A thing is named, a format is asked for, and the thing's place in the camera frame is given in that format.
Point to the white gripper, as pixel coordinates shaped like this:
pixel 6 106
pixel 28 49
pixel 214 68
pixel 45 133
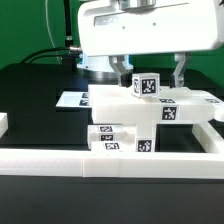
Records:
pixel 167 26

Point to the white chair back part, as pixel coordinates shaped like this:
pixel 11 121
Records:
pixel 112 104

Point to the white chair seat part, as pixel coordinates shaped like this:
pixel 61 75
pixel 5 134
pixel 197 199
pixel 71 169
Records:
pixel 141 138

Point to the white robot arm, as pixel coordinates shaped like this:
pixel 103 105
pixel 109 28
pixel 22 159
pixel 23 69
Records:
pixel 100 63

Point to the white tag sheet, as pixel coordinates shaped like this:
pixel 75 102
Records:
pixel 71 99

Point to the white U-shaped obstacle frame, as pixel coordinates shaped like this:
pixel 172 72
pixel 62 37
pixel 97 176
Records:
pixel 36 162

